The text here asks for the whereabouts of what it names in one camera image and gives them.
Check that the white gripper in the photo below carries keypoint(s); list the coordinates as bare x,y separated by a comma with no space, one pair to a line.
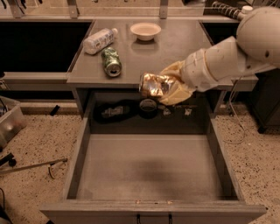
194,71

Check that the small black floor block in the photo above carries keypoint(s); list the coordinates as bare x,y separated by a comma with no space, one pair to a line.
55,110

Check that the clear plastic storage bin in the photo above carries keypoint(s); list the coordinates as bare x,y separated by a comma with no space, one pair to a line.
12,120

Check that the black drawer handle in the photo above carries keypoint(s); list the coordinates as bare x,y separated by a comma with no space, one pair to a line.
142,219

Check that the white power strip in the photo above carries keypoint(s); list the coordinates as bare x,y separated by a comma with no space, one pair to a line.
232,12

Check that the orange soda can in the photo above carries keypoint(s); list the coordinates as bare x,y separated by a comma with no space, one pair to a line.
155,86

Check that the white ceramic bowl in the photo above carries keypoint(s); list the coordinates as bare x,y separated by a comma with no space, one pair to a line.
145,31

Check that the long metal rod tool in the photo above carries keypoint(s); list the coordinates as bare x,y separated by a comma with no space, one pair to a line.
49,164

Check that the grey open top drawer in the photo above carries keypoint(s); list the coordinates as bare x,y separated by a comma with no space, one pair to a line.
113,178

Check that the grey counter cabinet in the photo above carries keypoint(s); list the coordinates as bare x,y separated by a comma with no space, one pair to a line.
110,106

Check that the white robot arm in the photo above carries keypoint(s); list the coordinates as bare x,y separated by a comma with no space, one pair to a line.
254,49

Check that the black tape roll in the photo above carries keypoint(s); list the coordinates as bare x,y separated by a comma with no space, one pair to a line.
148,108

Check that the green soda can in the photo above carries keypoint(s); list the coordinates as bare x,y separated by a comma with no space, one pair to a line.
111,62

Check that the clear plastic water bottle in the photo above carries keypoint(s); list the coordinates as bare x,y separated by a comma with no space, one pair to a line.
99,40

